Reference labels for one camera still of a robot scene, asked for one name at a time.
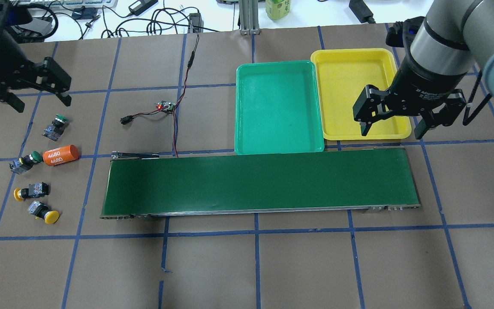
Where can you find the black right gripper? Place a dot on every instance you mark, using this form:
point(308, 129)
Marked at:
point(426, 83)

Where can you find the green push button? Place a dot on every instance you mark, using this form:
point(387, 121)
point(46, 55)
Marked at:
point(56, 128)
point(23, 164)

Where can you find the orange cylinder marked 4680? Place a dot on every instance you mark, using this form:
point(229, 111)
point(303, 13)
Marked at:
point(61, 155)

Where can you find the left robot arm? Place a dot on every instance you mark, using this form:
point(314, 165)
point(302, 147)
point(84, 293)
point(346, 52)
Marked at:
point(11, 54)

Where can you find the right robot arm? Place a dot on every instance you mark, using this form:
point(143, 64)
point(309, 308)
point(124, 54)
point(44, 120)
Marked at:
point(439, 48)

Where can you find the yellow plastic tray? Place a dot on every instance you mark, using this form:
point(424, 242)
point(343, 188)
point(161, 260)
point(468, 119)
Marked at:
point(342, 75)

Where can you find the yellow push button upper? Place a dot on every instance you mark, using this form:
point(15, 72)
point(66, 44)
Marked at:
point(35, 190)

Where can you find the yellow push button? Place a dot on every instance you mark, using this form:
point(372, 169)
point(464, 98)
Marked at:
point(42, 211)
point(35, 190)

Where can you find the white keyboard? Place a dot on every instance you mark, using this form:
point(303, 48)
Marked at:
point(71, 4)

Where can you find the yellow push button lower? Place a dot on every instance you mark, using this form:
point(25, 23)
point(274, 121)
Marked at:
point(42, 211)

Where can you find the black power adapter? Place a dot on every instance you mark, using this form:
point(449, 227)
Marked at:
point(361, 11)

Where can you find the green plastic tray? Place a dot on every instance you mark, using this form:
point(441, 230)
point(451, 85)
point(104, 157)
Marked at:
point(277, 108)

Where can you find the small green controller board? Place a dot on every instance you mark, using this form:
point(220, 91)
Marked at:
point(165, 107)

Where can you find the green conveyor belt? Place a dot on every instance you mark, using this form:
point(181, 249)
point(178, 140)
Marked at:
point(280, 182)

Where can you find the green tea bottle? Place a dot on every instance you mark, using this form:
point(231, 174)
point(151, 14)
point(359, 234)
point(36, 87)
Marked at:
point(277, 9)

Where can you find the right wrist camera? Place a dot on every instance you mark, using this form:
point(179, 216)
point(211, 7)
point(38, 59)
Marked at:
point(402, 33)

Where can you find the aluminium frame post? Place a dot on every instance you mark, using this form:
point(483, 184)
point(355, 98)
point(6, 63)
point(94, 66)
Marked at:
point(248, 17)

